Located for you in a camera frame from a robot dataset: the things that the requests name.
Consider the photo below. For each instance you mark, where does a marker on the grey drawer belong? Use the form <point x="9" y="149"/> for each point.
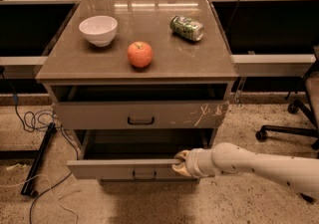
<point x="134" y="115"/>
<point x="141" y="155"/>

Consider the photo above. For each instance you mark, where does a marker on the grey drawer cabinet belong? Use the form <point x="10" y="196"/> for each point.
<point x="181" y="69"/>

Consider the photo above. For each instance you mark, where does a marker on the red apple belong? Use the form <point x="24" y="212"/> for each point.
<point x="140" y="54"/>

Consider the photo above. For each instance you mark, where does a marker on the black metal floor bar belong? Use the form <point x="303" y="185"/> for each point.
<point x="28" y="189"/>

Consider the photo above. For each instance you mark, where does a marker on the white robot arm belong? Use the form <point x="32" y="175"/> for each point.
<point x="298" y="173"/>

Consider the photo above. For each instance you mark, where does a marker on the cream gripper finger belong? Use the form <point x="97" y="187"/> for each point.
<point x="181" y="169"/>
<point x="182" y="155"/>

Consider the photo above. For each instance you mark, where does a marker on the green soda can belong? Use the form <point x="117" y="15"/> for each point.
<point x="187" y="27"/>

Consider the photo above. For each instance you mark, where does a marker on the white ceramic bowl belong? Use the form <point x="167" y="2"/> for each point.
<point x="99" y="30"/>

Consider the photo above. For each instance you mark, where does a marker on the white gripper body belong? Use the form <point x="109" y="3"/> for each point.
<point x="191" y="163"/>

